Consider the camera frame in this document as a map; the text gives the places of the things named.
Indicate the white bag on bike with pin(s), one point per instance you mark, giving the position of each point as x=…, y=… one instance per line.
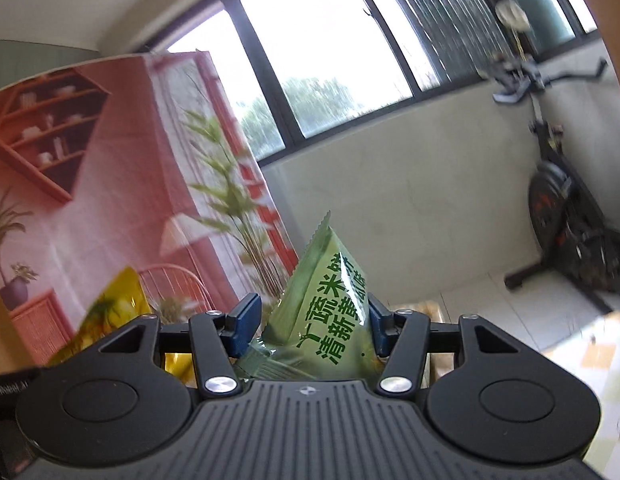
x=511, y=14

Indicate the pink printed backdrop cloth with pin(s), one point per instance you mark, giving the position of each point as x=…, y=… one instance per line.
x=90, y=200

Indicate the black framed window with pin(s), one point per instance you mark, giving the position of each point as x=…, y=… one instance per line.
x=315, y=50

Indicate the yellow glossy snack bag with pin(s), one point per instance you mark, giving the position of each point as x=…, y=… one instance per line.
x=115, y=305

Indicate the checkered floral tablecloth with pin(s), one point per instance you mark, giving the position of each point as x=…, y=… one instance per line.
x=605, y=375

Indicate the black exercise bike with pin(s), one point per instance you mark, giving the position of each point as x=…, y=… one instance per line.
x=555, y=195

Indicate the green snack packet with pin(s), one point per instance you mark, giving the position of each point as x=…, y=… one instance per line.
x=320, y=310

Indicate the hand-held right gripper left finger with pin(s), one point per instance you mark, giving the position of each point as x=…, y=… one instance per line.
x=245, y=317

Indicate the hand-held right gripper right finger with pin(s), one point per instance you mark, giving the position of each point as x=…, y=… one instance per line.
x=380, y=325

